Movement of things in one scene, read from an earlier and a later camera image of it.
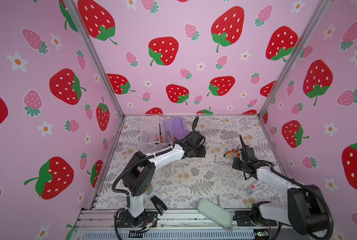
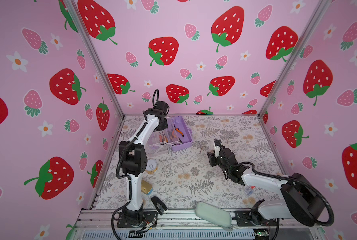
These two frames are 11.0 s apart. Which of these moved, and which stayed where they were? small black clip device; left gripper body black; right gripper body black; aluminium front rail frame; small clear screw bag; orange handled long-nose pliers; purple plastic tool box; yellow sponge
Moved: left gripper body black; orange handled long-nose pliers; right gripper body black
Stayed: purple plastic tool box; small clear screw bag; yellow sponge; aluminium front rail frame; small black clip device
